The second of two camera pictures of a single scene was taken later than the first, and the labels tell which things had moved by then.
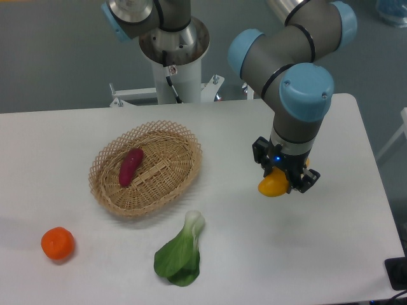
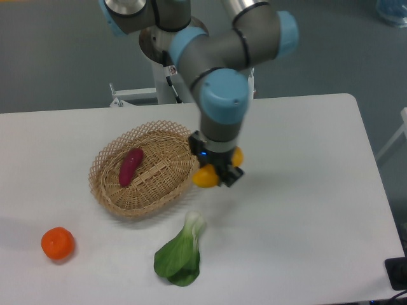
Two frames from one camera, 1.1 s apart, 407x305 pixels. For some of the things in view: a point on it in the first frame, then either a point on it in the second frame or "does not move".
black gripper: (270, 156) -> (221, 161)
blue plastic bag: (393, 11) does not move
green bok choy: (179, 260) does not move
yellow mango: (275, 183) -> (208, 176)
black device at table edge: (397, 271) does not move
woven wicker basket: (172, 157) does not move
